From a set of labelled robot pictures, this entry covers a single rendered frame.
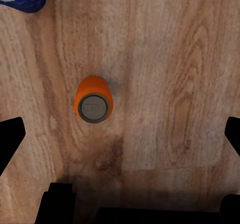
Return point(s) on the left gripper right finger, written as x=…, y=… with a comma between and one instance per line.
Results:
x=232, y=132

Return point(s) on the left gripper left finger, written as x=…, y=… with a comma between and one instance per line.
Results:
x=12, y=132

